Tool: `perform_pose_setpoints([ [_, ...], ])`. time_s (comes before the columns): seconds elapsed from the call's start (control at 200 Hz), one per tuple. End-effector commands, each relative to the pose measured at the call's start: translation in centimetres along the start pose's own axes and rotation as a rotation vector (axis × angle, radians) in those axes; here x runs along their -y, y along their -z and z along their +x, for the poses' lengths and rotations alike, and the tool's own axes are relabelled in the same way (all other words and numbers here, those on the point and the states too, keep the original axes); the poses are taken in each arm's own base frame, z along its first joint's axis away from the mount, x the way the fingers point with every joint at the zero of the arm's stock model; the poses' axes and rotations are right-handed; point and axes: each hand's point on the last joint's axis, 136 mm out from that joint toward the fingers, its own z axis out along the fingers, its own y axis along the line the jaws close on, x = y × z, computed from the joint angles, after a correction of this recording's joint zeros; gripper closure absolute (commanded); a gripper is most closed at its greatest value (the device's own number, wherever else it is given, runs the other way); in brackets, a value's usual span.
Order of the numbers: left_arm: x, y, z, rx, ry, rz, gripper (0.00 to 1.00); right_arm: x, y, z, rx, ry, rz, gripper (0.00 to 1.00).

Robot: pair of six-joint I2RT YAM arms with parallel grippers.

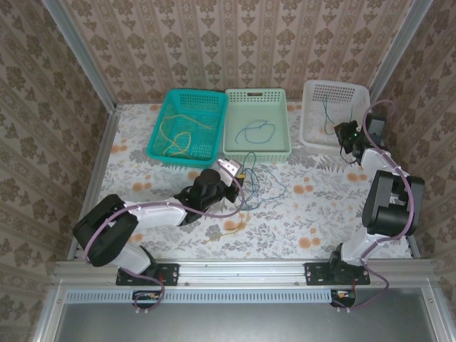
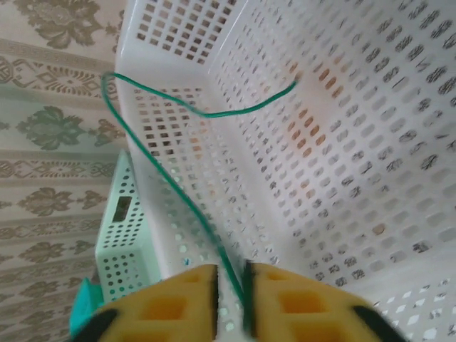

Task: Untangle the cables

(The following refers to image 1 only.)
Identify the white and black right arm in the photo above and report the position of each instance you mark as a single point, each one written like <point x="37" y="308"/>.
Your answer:
<point x="392" y="213"/>

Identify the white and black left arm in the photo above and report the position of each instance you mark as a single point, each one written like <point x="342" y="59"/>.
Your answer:
<point x="153" y="213"/>

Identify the white plastic basket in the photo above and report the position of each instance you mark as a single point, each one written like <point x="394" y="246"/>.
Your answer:
<point x="313" y="117"/>

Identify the mint green plastic basket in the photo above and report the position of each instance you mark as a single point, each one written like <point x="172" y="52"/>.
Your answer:
<point x="256" y="110"/>

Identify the floral patterned tablecloth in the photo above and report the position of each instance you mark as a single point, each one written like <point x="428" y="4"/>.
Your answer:
<point x="285" y="231"/>

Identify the teal plastic basket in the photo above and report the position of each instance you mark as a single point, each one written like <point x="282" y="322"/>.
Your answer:
<point x="204" y="107"/>

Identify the grey metal panel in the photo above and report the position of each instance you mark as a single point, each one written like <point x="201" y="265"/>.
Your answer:
<point x="231" y="324"/>

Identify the aluminium frame post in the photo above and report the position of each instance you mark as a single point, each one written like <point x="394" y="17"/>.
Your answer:
<point x="397" y="53"/>
<point x="81" y="53"/>

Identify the aluminium frame rail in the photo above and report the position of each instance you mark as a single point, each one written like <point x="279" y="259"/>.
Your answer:
<point x="242" y="272"/>
<point x="100" y="160"/>
<point x="413" y="247"/>

